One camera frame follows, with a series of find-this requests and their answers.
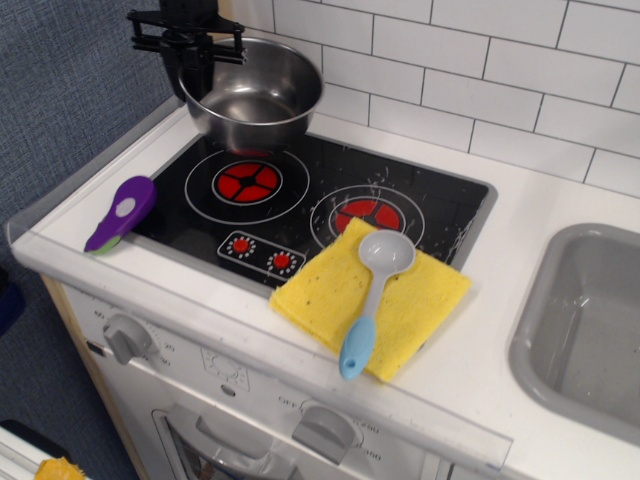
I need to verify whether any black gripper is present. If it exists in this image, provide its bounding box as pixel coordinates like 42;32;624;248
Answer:
126;1;246;100

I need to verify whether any stainless steel pot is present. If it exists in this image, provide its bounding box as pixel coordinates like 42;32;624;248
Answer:
180;38;324;153

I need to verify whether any yellow cloth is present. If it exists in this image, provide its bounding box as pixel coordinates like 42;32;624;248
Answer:
269;218;471;382

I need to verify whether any purple toy eggplant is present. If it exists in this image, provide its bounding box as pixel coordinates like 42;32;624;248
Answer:
84;176;157;255

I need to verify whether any black toy stove top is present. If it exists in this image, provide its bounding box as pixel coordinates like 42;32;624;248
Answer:
133;135;497;296

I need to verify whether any grey left oven knob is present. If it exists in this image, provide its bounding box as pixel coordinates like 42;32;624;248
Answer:
103;315;152;365

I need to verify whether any grey oven knob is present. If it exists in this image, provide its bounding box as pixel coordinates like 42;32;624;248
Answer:
291;404;364;465
103;315;152;365

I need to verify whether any white toy oven front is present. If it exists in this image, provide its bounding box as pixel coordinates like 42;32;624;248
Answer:
63;287;488;479

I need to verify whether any grey right oven knob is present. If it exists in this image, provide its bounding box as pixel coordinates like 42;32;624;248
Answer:
291;404;364;465

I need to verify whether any yellow object at corner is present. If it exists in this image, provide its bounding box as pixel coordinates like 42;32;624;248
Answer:
33;457;87;480

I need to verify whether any grey sink basin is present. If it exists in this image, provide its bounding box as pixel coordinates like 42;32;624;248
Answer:
509;224;639;444

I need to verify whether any grey ladle with blue handle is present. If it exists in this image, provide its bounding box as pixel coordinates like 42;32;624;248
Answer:
339;230;416;380

